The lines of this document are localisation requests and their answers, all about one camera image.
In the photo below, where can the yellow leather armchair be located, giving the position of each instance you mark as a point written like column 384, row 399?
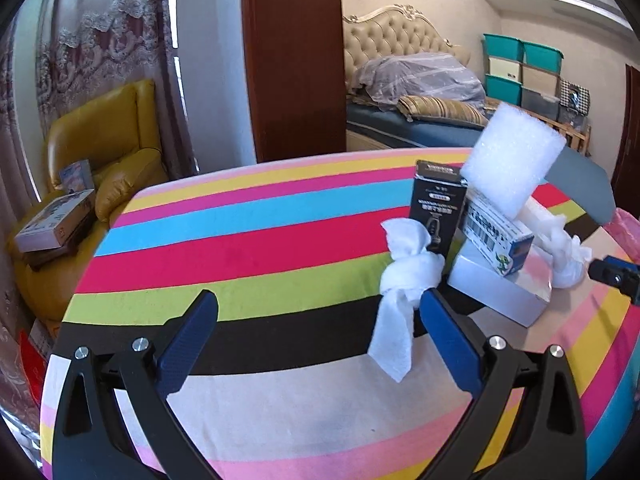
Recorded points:
column 120, row 180

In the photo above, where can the checkered bag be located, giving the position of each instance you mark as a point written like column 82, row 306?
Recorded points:
column 575, row 91

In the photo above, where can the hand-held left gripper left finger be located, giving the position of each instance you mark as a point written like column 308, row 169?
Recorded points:
column 187, row 340

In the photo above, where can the pink lined trash bin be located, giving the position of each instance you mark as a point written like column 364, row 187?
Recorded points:
column 627, row 230

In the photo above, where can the blue white carton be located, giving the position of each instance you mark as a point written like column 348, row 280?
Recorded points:
column 492, row 232

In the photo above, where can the bed with blue sheet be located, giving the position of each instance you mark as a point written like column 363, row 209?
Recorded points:
column 430, row 132

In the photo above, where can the wooden crib rail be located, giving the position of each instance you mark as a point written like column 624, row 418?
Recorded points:
column 580, row 140

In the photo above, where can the lace patterned curtain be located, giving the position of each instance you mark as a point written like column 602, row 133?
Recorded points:
column 110, row 35
column 10, row 360

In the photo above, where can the white foam block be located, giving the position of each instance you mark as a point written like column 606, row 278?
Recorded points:
column 510, row 160

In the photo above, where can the white tissue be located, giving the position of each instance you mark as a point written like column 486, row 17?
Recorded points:
column 405, row 270

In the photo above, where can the white flat box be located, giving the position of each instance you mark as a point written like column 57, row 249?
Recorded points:
column 50, row 220

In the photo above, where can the striped colourful tablecloth table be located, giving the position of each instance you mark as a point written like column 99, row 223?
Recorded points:
column 250, row 240

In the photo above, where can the beige tufted headboard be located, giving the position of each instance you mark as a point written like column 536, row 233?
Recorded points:
column 385, row 35

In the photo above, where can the stack of plastic storage boxes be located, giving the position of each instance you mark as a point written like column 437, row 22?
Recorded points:
column 505, row 47

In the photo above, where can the striped cushion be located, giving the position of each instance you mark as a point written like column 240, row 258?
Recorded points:
column 440, row 109

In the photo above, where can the small black box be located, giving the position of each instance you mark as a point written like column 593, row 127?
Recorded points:
column 435, row 200

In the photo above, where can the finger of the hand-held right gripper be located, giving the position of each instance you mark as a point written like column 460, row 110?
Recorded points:
column 617, row 275

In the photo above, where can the red bag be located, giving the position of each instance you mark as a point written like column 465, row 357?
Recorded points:
column 32, row 365

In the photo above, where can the dark wooden wardrobe panel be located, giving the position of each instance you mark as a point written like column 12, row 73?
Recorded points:
column 295, row 60

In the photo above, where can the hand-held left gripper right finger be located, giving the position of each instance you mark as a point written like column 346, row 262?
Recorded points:
column 450, row 345

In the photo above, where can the small blue white box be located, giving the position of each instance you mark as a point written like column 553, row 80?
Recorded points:
column 76, row 175

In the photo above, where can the silver box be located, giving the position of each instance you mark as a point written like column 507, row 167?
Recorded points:
column 500, row 290

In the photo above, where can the dark wooden door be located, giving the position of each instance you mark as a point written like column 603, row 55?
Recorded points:
column 631, row 135

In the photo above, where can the dark brown flat box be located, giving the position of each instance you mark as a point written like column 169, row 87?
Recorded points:
column 45, row 257

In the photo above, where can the grey blue duvet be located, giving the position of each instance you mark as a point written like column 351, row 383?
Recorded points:
column 425, row 75

